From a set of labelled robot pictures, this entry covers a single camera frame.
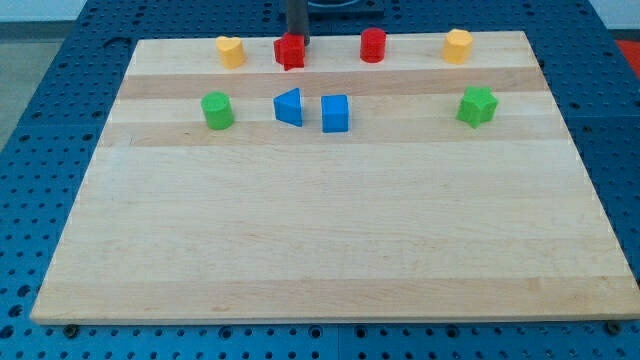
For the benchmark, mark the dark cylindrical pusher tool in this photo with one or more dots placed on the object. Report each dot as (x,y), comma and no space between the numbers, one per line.
(297,19)

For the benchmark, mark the wooden board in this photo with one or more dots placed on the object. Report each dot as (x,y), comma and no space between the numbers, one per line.
(409,216)

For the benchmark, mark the green cylinder block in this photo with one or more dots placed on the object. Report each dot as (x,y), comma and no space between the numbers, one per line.
(217,110)

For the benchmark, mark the yellow heart block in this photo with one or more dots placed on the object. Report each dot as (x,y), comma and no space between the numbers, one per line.
(231,51)

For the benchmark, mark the yellow hexagon block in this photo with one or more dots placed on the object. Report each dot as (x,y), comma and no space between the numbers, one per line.
(457,46)

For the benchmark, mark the blue triangle block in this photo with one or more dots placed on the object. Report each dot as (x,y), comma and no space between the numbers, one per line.
(288,107)

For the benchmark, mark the red star block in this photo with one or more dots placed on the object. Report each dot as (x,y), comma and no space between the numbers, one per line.
(289,51)

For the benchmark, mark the blue cube block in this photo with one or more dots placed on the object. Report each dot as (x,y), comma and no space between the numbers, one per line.
(335,113)

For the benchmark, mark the green star block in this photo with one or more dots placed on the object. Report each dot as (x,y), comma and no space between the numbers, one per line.
(477,106)

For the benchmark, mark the red cylinder block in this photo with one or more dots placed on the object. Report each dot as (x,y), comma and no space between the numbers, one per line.
(373,45)

